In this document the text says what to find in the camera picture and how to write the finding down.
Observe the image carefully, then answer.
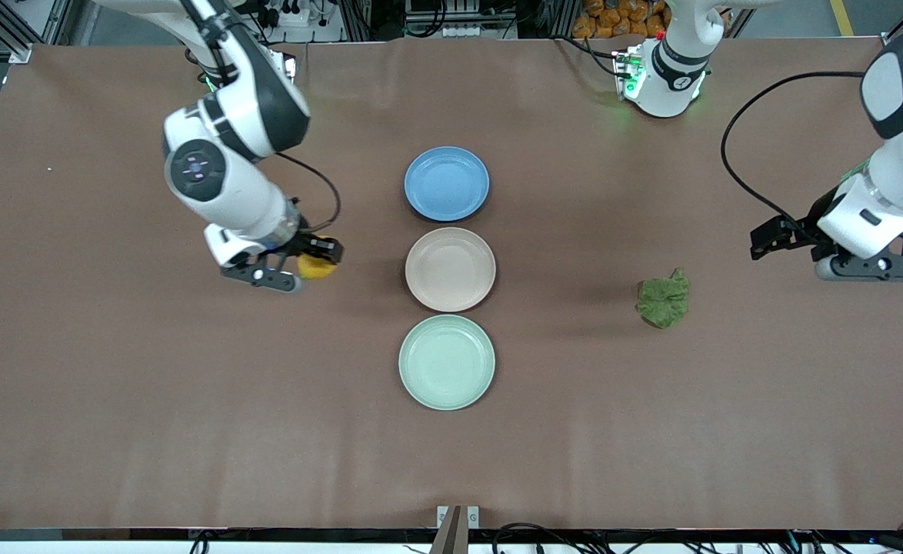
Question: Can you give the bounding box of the yellow lemon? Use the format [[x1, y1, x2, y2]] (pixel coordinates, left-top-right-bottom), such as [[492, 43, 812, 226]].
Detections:
[[298, 235, 339, 281]]

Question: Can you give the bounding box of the green lettuce leaf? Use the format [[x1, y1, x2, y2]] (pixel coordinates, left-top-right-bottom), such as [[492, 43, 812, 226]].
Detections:
[[635, 267, 691, 329]]

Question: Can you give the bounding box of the beige plate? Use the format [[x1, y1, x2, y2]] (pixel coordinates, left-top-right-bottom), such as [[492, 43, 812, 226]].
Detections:
[[405, 227, 497, 313]]

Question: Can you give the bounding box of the blue plate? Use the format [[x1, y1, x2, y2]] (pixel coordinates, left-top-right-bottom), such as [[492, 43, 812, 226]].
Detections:
[[404, 146, 491, 222]]

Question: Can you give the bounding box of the mint green plate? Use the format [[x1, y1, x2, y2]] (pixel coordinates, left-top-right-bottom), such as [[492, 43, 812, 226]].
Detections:
[[398, 315, 496, 411]]

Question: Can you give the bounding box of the white power strip with plugs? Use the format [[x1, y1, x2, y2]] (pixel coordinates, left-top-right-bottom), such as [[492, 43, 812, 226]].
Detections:
[[255, 0, 331, 28]]

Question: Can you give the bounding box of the bag of orange items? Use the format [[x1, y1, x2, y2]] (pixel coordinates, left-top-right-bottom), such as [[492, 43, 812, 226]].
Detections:
[[572, 0, 671, 39]]

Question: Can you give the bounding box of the dark electronics rack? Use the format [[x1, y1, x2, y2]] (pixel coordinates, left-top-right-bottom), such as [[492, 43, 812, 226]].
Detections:
[[404, 0, 520, 24]]

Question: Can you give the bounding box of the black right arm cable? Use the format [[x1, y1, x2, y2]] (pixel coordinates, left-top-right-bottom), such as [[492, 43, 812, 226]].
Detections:
[[276, 152, 342, 235]]

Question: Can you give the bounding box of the black base cable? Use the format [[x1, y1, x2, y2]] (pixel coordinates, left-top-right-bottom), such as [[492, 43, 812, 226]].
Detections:
[[559, 36, 621, 78]]

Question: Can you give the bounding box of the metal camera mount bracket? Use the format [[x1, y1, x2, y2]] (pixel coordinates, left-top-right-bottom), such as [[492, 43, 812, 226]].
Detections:
[[436, 506, 481, 554]]

